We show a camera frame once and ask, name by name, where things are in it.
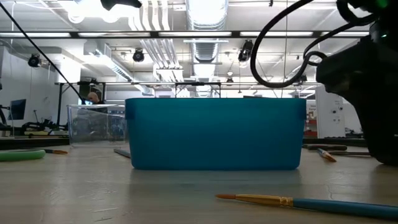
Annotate dark background monitor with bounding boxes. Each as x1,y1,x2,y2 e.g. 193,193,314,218
7,98,27,121

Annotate white cabinet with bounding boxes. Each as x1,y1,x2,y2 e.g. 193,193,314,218
315,85,346,139

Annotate green handled scissors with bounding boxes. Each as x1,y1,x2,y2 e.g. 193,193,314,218
0,149,47,162

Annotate black ceiling spotlight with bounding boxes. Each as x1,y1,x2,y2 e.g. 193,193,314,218
237,39,255,63
27,53,42,68
132,48,146,63

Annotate black overhead beam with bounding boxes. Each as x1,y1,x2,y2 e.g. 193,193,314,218
0,30,398,40

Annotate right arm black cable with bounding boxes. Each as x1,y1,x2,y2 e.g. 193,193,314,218
249,0,379,90

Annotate clear plastic bin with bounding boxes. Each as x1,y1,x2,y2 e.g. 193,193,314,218
66,103,128,147

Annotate person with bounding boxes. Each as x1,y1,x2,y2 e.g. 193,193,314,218
86,91,109,114

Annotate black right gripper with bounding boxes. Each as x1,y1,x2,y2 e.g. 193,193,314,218
354,27,398,166

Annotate large teal plastic bin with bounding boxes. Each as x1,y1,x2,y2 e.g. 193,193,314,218
124,97,308,171

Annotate silver air duct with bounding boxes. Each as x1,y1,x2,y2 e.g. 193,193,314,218
185,0,230,98

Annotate thin black diagonal cable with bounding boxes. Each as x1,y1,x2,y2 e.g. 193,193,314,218
0,1,87,105

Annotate thin blue paintbrush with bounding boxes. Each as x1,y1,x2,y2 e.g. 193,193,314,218
113,148,132,159
316,147,338,163
43,148,69,156
215,193,398,221

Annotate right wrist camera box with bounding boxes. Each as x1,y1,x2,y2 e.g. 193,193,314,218
315,51,358,96

